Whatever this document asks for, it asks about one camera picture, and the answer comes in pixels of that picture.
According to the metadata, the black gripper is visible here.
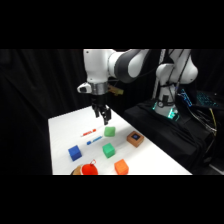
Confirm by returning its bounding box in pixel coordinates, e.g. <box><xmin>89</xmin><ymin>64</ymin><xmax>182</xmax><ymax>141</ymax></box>
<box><xmin>91</xmin><ymin>94</ymin><xmax>112</xmax><ymax>126</ymax></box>

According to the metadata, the black robot stand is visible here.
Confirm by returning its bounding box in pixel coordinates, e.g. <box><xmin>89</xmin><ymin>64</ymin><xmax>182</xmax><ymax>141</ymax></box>
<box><xmin>122</xmin><ymin>99</ymin><xmax>218</xmax><ymax>175</ymax></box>

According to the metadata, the yellow cable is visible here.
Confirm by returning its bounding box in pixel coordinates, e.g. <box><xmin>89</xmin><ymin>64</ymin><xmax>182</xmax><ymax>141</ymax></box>
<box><xmin>209</xmin><ymin>108</ymin><xmax>218</xmax><ymax>137</ymax></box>

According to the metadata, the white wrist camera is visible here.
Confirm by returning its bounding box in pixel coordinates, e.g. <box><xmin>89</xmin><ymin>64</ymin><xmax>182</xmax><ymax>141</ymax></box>
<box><xmin>76</xmin><ymin>82</ymin><xmax>93</xmax><ymax>95</ymax></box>

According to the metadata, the cyan lit keyboard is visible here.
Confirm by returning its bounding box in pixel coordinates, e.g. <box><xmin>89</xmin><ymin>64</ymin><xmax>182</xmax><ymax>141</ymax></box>
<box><xmin>195</xmin><ymin>91</ymin><xmax>216</xmax><ymax>108</ymax></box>

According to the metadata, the red marker pen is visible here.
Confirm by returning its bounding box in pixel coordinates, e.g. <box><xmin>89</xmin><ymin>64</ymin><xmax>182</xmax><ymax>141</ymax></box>
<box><xmin>80</xmin><ymin>128</ymin><xmax>98</xmax><ymax>138</ymax></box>

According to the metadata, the blue marker pen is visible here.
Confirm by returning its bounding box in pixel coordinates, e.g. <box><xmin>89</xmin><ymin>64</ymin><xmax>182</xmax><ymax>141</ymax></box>
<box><xmin>86</xmin><ymin>135</ymin><xmax>104</xmax><ymax>146</ymax></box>

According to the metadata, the red cube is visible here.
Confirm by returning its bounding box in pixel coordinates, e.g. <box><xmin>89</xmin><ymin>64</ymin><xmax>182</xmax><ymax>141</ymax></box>
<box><xmin>113</xmin><ymin>158</ymin><xmax>130</xmax><ymax>176</ymax></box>

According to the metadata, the blue cube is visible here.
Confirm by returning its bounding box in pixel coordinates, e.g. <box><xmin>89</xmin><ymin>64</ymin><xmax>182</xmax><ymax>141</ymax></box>
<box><xmin>67</xmin><ymin>144</ymin><xmax>83</xmax><ymax>162</ymax></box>

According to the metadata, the green base light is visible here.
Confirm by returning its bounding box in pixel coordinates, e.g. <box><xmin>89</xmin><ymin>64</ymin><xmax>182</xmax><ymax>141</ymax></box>
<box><xmin>152</xmin><ymin>100</ymin><xmax>180</xmax><ymax>122</ymax></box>

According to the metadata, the black curtain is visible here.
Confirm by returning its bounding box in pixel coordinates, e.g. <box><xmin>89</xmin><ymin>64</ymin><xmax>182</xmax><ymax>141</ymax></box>
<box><xmin>0</xmin><ymin>49</ymin><xmax>224</xmax><ymax>176</ymax></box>

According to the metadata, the brown box with blue top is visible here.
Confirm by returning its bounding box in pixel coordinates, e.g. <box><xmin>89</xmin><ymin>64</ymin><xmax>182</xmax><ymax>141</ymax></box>
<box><xmin>126</xmin><ymin>130</ymin><xmax>145</xmax><ymax>148</ymax></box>

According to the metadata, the wooden bowl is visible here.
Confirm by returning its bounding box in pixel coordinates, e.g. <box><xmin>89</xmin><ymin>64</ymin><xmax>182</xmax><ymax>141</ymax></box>
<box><xmin>69</xmin><ymin>164</ymin><xmax>85</xmax><ymax>176</ymax></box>

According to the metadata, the green cube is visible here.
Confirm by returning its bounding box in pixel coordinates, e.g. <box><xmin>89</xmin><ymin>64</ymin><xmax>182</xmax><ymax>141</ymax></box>
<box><xmin>103</xmin><ymin>125</ymin><xmax>117</xmax><ymax>138</ymax></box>
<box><xmin>101</xmin><ymin>142</ymin><xmax>116</xmax><ymax>159</ymax></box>

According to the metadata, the red cup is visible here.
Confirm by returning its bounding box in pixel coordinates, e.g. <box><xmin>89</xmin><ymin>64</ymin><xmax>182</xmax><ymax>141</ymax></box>
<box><xmin>81</xmin><ymin>159</ymin><xmax>100</xmax><ymax>176</ymax></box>

